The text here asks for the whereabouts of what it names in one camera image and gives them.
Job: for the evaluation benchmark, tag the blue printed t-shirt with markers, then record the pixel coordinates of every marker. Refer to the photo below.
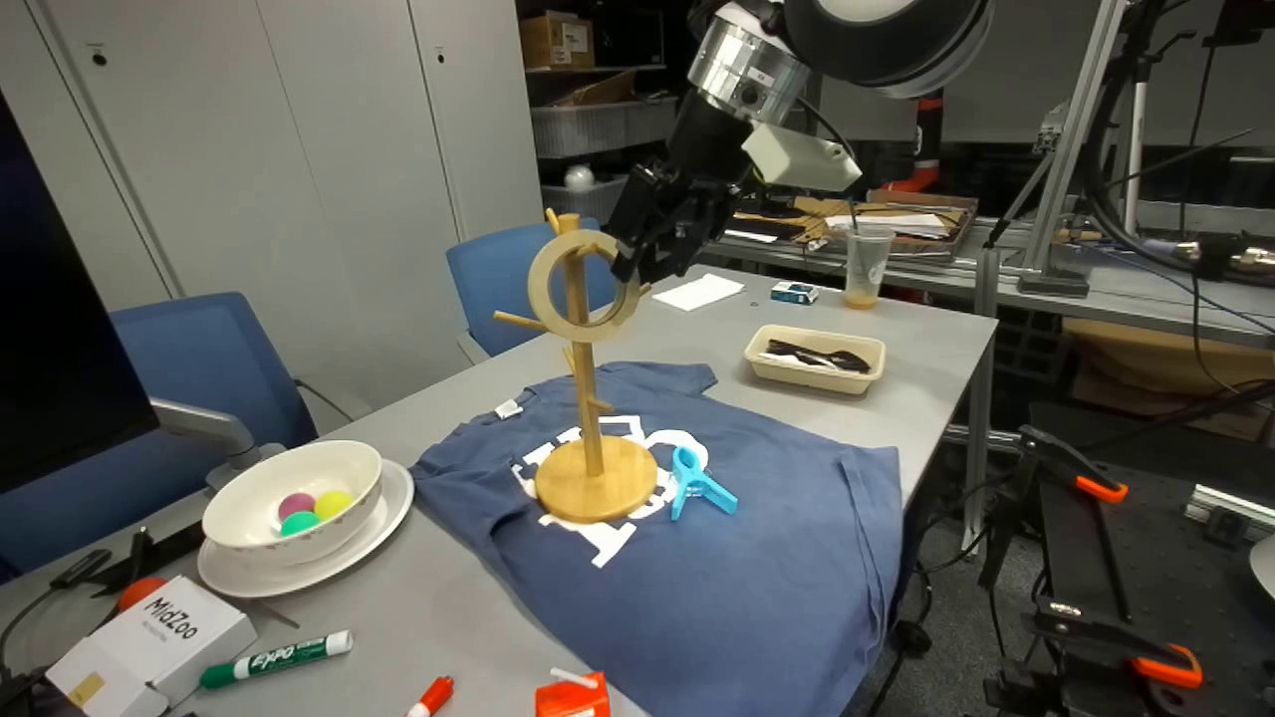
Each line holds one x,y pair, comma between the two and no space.
744,597

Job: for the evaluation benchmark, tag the blue plastic spring clamp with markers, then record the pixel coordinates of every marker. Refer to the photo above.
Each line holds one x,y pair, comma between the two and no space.
689,485

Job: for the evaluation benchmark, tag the clear plastic cup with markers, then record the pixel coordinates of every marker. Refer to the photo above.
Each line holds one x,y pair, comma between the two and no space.
865,273

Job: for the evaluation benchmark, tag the wooden mug tree stand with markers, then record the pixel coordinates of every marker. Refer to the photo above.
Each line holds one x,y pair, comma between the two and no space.
594,485

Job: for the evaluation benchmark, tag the green dry-erase marker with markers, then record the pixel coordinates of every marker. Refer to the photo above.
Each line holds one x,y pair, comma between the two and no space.
264,662

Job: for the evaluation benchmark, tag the white paper sheet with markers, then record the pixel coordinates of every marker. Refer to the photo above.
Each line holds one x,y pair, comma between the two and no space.
700,291

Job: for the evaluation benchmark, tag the pink toy piece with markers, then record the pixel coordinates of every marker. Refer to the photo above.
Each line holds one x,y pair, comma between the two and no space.
296,503

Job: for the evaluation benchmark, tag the grey storage bin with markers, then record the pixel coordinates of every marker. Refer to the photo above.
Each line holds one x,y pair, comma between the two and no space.
602,130
592,196

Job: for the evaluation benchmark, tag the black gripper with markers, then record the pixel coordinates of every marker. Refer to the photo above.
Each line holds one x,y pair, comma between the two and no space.
700,171

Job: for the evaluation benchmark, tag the black computer monitor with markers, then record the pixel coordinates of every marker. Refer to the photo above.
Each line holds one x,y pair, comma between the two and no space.
54,344

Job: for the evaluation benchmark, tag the grey side table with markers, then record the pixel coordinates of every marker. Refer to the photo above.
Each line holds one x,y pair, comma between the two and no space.
1158,301

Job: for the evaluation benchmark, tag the yellow toy piece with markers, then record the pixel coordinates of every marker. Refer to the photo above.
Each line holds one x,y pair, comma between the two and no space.
333,503

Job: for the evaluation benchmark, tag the green toy piece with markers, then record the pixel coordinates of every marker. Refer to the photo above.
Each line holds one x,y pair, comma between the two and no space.
300,522

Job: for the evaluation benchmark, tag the brown cardboard box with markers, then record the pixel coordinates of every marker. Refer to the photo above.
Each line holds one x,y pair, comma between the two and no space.
555,40

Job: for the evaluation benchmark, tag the black items in tray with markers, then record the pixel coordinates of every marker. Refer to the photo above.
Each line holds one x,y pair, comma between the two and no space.
823,354

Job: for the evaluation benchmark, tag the beige rectangular tray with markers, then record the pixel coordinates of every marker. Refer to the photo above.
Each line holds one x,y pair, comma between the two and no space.
809,380

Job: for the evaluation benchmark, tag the orange marker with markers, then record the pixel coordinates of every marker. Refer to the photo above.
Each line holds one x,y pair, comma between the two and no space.
142,592

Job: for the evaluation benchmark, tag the white masking tape roll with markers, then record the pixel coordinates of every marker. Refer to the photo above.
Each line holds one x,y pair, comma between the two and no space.
543,285

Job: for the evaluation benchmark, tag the white bowl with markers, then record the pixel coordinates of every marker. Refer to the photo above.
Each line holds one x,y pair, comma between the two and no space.
254,510

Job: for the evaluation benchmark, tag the white cardboard box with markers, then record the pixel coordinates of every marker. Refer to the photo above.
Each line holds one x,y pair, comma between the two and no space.
159,640

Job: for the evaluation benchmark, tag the red dry-erase marker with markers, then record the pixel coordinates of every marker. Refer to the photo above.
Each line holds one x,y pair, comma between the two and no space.
430,696

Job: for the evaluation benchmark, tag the grey metal cabinet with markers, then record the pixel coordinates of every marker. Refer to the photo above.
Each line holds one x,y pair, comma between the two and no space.
264,159

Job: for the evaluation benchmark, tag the black breadboard platform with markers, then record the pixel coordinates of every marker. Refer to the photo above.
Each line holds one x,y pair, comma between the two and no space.
1078,559

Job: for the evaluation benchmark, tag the white plate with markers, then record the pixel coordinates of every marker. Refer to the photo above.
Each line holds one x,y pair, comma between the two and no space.
380,522

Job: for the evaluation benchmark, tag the aluminium frame post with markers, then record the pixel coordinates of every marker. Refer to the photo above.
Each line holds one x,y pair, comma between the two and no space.
1063,171

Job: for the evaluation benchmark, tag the wooden framed board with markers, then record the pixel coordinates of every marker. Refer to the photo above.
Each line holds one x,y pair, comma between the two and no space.
936,222

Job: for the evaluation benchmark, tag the orange and white object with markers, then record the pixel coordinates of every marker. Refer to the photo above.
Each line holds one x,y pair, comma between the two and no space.
571,697

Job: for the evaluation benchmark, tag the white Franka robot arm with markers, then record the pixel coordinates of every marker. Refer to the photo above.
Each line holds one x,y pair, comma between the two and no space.
879,40

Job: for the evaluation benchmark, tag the small blue object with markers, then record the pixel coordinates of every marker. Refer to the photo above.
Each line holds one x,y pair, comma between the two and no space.
794,291

